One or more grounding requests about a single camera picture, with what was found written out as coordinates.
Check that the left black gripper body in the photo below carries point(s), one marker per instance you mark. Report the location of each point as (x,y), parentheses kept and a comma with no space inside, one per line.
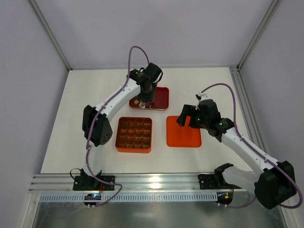
(146,98)

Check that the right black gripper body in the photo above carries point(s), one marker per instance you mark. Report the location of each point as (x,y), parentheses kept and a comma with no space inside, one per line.
(192,118)

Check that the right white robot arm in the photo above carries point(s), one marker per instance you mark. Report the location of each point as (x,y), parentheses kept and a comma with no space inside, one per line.
(272,182)

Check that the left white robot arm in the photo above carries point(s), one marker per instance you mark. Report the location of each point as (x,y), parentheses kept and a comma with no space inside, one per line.
(96,119)

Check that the orange box lid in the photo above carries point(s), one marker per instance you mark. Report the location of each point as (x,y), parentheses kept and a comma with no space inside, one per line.
(182,136)

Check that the dark red metal tray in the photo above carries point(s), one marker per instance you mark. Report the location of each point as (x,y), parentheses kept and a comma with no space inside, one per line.
(161,99)

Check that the orange compartment box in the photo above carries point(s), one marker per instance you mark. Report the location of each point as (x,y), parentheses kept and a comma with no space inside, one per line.
(134,135)

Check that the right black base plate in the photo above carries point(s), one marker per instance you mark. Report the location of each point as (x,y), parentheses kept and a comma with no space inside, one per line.
(207,182)

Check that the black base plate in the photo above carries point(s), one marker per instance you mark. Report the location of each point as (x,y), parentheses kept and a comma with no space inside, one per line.
(207,182)
(82,183)

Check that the slotted cable duct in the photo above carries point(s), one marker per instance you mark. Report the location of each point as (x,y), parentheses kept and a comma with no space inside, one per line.
(131,197)

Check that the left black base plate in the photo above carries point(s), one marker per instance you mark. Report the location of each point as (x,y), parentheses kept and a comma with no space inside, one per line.
(82,183)

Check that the right aluminium frame post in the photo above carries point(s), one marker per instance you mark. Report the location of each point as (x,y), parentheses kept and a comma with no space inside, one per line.
(270,11)

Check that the aluminium frame post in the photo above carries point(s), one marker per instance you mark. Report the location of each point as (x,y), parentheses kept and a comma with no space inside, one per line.
(270,11)
(45,25)

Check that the left aluminium frame post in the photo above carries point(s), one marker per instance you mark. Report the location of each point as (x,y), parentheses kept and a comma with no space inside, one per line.
(45,25)

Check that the aluminium mounting rail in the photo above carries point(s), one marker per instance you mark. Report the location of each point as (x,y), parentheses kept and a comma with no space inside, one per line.
(129,181)

